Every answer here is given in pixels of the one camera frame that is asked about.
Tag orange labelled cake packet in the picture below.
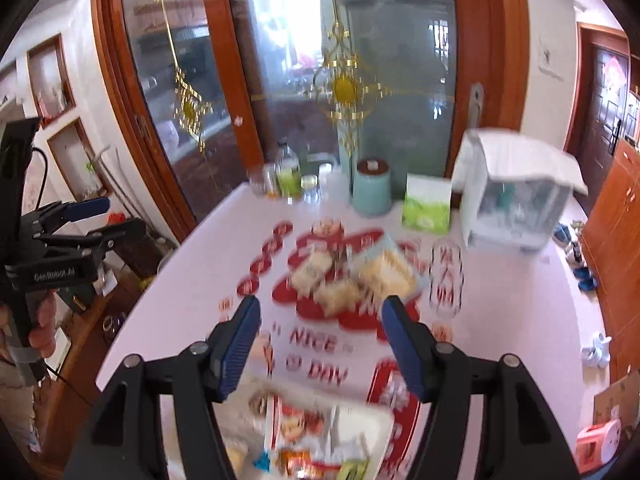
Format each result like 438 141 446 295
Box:
276 447 322 477

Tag white plastic tray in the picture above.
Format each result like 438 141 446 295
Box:
212 377 397 480

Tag white silver snack packet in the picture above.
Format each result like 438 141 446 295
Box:
324 404 372 462

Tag white labelled bread packet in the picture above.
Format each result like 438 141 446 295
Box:
291 249 334 294

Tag blue slippers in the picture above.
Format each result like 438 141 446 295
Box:
574 266 599 292

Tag metal door handle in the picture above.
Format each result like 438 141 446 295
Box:
468 82 485 131

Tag white countertop appliance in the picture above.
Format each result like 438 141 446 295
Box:
452 129 589 252

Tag green tissue box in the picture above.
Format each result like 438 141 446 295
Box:
401 173 453 234

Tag white shoes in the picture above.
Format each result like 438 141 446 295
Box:
581 332 612 367

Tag wooden cabinet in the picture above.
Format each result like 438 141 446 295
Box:
582 137 640 376

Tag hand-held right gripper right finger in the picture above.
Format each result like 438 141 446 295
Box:
381 294 582 480

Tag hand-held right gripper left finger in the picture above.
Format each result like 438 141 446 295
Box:
62 294 263 480

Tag red spicy snack packet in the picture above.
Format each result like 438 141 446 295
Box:
264 394 327 454

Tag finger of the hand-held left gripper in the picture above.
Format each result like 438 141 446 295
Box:
30 196 111 233
32 217 149 263

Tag teal canister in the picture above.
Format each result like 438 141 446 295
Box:
352 158 394 216

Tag large clear sandwich packet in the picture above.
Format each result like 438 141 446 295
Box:
356 244 419 302

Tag cardboard box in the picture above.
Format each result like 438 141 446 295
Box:
592 369 640 432

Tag person's left hand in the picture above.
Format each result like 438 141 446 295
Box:
27 289 59 350

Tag pink plastic stool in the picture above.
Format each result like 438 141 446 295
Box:
574 419 622 472

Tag glass bottle with green label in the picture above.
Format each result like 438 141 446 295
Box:
276 142 303 199

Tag glass door with gold ornament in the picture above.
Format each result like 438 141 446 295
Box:
92 0 531 241

